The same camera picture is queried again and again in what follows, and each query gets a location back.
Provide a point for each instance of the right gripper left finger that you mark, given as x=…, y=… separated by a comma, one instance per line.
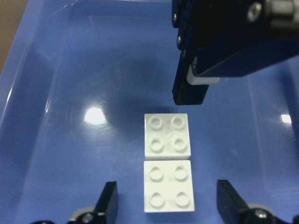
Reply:
x=106, y=208

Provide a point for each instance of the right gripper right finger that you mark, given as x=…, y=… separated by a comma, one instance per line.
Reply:
x=230, y=205

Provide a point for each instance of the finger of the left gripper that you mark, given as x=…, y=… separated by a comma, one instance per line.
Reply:
x=239, y=37
x=185, y=17

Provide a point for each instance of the white block robot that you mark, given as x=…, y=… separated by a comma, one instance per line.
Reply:
x=168, y=186
x=166, y=136

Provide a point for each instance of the blue plastic tray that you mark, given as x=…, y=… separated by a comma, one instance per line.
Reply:
x=79, y=78

